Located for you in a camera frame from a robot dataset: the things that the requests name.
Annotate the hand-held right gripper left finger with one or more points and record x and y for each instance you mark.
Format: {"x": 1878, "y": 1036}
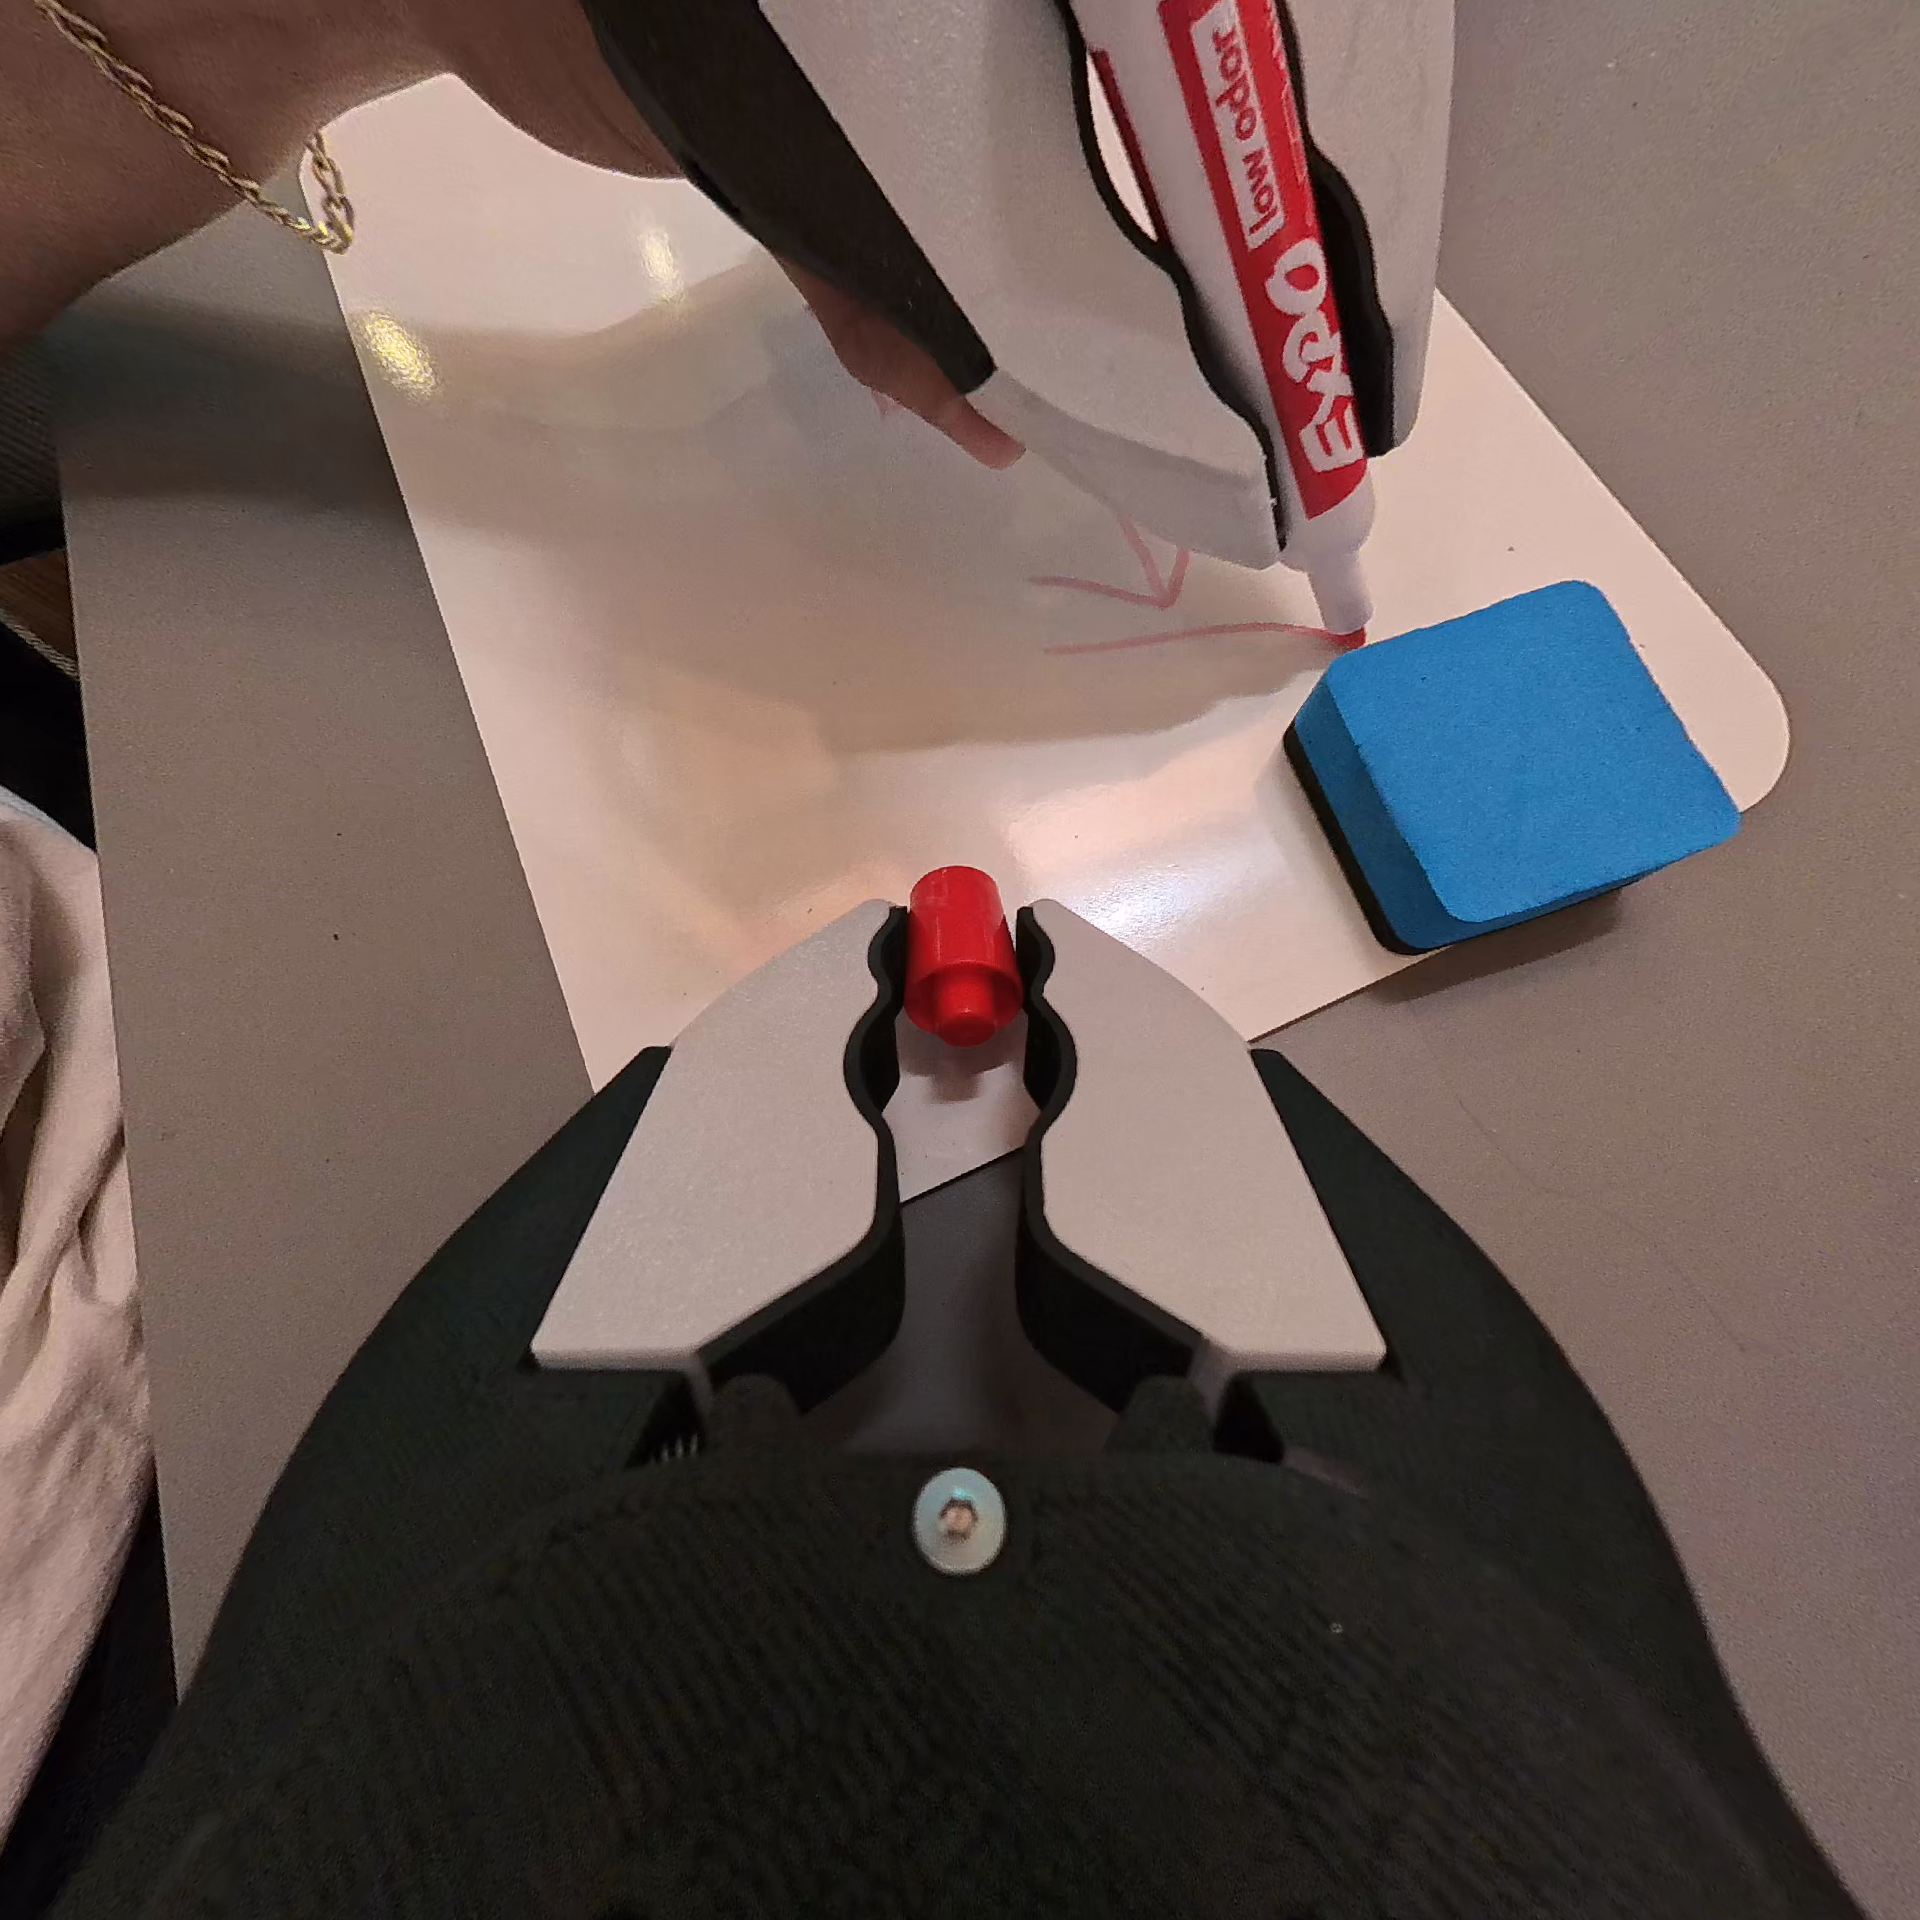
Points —
{"x": 720, "y": 1201}

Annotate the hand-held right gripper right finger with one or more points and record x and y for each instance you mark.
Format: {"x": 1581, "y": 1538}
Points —
{"x": 1201, "y": 1201}

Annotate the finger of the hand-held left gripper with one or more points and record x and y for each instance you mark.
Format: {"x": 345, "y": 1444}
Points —
{"x": 1019, "y": 225}
{"x": 1401, "y": 148}

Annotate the red dry-erase marker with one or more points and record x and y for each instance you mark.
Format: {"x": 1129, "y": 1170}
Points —
{"x": 1275, "y": 299}

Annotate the red marker cap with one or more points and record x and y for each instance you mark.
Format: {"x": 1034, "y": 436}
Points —
{"x": 960, "y": 960}

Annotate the white whiteboard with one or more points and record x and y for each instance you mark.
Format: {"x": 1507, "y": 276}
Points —
{"x": 720, "y": 628}

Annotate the blue whiteboard eraser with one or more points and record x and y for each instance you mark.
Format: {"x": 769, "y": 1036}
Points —
{"x": 1517, "y": 764}

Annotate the person's left hand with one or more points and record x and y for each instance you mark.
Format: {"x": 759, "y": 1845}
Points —
{"x": 450, "y": 60}

